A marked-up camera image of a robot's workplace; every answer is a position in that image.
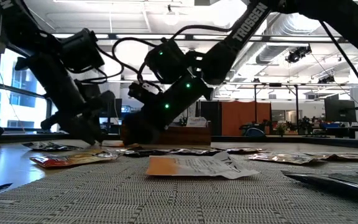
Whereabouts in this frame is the black ceiling spotlight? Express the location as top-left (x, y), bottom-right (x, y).
top-left (317, 74), bottom-right (336, 85)
top-left (284, 44), bottom-right (313, 64)

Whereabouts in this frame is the grey woven placemat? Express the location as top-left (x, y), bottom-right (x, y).
top-left (0, 148), bottom-right (358, 224)

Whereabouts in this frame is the silver ventilation duct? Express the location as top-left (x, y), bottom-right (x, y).
top-left (256, 14), bottom-right (321, 65)

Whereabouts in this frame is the wooden compartment tray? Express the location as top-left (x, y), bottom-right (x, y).
top-left (120, 121), bottom-right (213, 146)

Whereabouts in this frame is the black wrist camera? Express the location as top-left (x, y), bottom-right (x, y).
top-left (128, 80), bottom-right (163, 104)
top-left (75, 80), bottom-right (103, 102)

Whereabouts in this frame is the office desk with clutter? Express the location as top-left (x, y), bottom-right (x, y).
top-left (305, 123), bottom-right (358, 139)

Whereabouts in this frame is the large office window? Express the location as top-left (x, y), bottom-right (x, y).
top-left (0, 46), bottom-right (57, 133)

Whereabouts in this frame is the black metal frame stand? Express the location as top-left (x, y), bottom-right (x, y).
top-left (253, 82), bottom-right (300, 125)

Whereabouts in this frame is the black room partition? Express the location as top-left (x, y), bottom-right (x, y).
top-left (199, 101), bottom-right (223, 136)

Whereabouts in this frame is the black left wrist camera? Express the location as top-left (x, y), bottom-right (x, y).
top-left (75, 80), bottom-right (103, 102)

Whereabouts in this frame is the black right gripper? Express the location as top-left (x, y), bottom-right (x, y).
top-left (121, 74), bottom-right (214, 146)

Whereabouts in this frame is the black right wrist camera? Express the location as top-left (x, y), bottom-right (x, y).
top-left (128, 80), bottom-right (163, 104)

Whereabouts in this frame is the blue office chair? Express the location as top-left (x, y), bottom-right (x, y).
top-left (244, 126), bottom-right (267, 138)

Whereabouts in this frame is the small potted plant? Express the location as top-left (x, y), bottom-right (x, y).
top-left (275, 123), bottom-right (288, 137)

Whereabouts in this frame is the long ceiling light strip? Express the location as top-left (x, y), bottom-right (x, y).
top-left (193, 34), bottom-right (341, 43)
top-left (51, 32), bottom-right (186, 40)

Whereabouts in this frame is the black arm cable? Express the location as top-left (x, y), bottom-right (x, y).
top-left (319, 20), bottom-right (358, 105)

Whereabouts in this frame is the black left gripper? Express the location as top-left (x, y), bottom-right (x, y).
top-left (37, 67), bottom-right (106, 146)

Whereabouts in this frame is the round white pendant lamp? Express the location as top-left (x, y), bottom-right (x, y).
top-left (162, 4), bottom-right (180, 26)

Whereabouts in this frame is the white orange paper tea packet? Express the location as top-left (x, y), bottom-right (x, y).
top-left (145, 151), bottom-right (260, 180)

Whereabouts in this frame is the black aluminium table frame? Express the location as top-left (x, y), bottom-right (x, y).
top-left (0, 113), bottom-right (358, 151)

